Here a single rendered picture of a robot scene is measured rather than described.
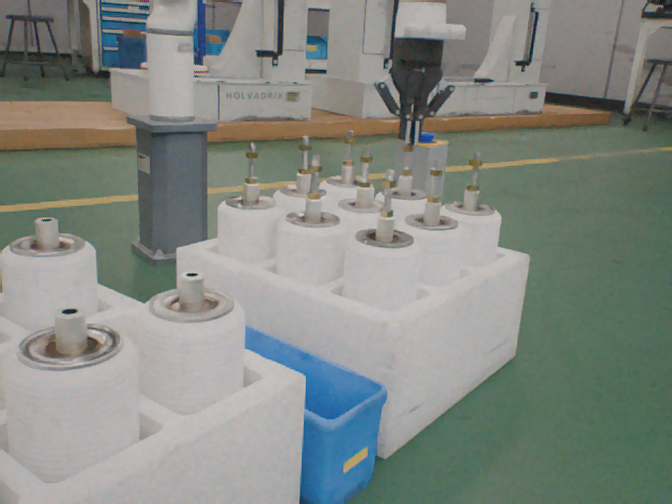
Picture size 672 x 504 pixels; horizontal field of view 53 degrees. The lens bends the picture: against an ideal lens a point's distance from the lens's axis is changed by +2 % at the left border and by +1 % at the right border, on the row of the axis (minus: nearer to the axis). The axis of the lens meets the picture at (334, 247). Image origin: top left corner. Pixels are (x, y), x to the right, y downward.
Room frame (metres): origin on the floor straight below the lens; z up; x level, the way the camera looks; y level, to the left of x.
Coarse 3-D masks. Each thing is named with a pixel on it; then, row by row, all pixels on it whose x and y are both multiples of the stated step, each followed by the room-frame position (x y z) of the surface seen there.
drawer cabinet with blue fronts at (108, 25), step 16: (80, 0) 6.50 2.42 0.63; (96, 0) 6.14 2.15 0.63; (112, 0) 6.17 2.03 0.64; (128, 0) 6.29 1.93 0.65; (144, 0) 6.36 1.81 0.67; (80, 16) 6.52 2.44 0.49; (96, 16) 6.15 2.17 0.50; (112, 16) 6.20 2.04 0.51; (128, 16) 6.26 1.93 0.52; (144, 16) 6.34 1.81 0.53; (80, 32) 6.54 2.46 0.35; (112, 32) 6.16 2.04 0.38; (144, 32) 6.33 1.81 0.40; (112, 48) 6.15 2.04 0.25; (112, 64) 6.16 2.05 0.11
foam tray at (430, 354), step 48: (240, 288) 0.86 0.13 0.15; (288, 288) 0.81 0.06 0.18; (336, 288) 0.83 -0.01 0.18; (432, 288) 0.84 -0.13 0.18; (480, 288) 0.88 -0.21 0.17; (288, 336) 0.81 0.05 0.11; (336, 336) 0.76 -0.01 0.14; (384, 336) 0.72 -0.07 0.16; (432, 336) 0.78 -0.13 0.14; (480, 336) 0.90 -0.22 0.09; (432, 384) 0.79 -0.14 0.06; (384, 432) 0.71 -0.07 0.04
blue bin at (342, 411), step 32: (256, 352) 0.80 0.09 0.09; (288, 352) 0.76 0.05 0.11; (320, 384) 0.73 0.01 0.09; (352, 384) 0.70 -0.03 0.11; (384, 384) 0.68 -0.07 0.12; (320, 416) 0.61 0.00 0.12; (352, 416) 0.62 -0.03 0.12; (320, 448) 0.60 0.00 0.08; (352, 448) 0.63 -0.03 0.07; (320, 480) 0.60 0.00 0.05; (352, 480) 0.63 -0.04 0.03
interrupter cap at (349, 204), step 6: (354, 198) 1.01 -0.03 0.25; (342, 204) 0.98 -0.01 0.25; (348, 204) 0.98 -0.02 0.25; (354, 204) 0.99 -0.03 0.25; (372, 204) 0.99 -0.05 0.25; (378, 204) 0.99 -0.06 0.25; (354, 210) 0.95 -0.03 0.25; (360, 210) 0.94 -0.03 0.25; (366, 210) 0.95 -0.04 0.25; (372, 210) 0.95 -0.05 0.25; (378, 210) 0.95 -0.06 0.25
